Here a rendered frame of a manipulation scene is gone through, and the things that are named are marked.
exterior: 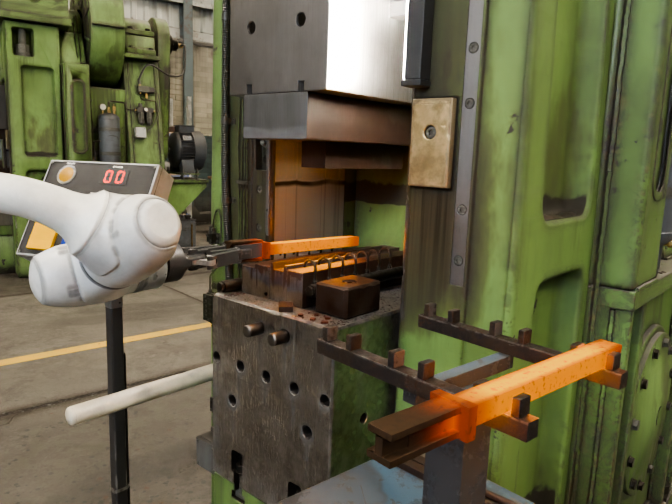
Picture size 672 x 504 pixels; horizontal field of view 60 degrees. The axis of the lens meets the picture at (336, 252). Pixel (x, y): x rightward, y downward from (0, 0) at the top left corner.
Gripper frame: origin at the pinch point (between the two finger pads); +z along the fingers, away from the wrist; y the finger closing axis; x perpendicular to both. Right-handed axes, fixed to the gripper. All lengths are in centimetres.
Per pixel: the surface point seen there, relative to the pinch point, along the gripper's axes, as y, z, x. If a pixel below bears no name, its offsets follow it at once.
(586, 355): 71, -6, -2
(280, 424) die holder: 7.8, 3.2, -36.8
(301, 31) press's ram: 5.1, 10.2, 44.0
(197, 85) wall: -748, 516, 117
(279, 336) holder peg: 9.7, 0.8, -16.3
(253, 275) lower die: -8.5, 9.4, -8.1
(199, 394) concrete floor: -145, 89, -105
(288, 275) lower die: 3.0, 9.5, -6.1
